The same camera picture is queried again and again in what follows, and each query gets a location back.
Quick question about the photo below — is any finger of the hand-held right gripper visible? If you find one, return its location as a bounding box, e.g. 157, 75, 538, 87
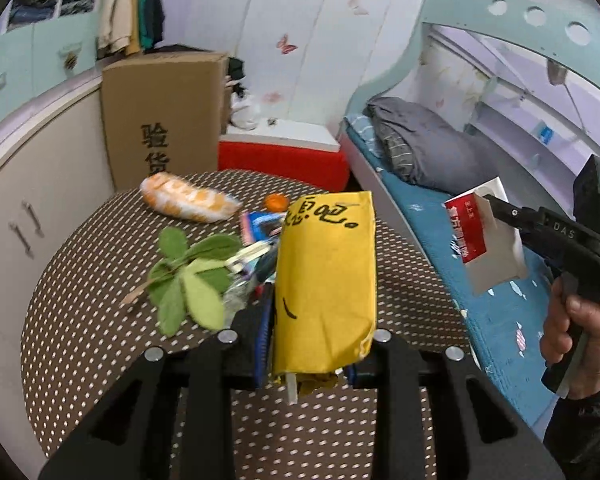
487, 196, 546, 234

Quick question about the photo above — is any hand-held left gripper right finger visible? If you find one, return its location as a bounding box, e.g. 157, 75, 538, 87
346, 331, 566, 480

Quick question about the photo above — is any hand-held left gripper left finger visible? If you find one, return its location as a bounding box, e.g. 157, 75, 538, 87
39, 300, 276, 480

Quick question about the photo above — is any red and white carton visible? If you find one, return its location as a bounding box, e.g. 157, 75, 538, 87
444, 176, 530, 297

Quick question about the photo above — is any yellow paper packet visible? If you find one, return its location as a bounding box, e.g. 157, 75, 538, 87
271, 190, 378, 404

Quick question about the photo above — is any paper tag with purple ring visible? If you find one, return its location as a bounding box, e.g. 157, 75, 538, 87
225, 241, 273, 268

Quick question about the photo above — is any person's right forearm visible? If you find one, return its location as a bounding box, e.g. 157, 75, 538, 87
542, 377, 600, 467

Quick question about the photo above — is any clear plastic wrapper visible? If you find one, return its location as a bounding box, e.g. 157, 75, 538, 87
222, 265, 276, 313

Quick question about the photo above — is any green leafy twig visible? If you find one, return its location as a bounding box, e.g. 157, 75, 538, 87
120, 226, 243, 337

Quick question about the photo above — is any blue patterned bed sheet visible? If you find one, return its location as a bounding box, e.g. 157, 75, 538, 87
342, 114, 583, 428

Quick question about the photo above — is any blue and pink snack wrapper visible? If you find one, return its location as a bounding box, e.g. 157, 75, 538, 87
239, 210, 287, 246

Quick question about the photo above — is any grey duvet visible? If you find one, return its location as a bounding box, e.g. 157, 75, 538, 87
366, 96, 497, 196

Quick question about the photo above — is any orange and white snack bag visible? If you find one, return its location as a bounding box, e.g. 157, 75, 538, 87
139, 172, 244, 224

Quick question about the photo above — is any red storage box white lid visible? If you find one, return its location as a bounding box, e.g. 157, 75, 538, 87
217, 121, 351, 192

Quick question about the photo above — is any white plastic bag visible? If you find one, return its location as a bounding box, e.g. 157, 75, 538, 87
230, 94, 259, 129

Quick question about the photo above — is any large cardboard box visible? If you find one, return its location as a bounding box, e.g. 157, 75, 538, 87
101, 51, 232, 192

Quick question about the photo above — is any black cloth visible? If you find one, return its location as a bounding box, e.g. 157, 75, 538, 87
226, 57, 247, 97

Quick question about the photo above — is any dark green hanging garment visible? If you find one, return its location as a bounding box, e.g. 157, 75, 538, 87
137, 0, 167, 52

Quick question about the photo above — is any beige hanging garment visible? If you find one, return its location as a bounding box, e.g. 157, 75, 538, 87
97, 0, 146, 56

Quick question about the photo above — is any light green cupboard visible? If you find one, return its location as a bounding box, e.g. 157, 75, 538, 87
0, 10, 103, 128

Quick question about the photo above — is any light green bed frame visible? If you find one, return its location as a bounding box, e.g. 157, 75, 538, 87
336, 0, 600, 431

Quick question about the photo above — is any white cabinet with metal handles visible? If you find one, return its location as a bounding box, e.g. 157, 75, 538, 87
0, 67, 117, 463

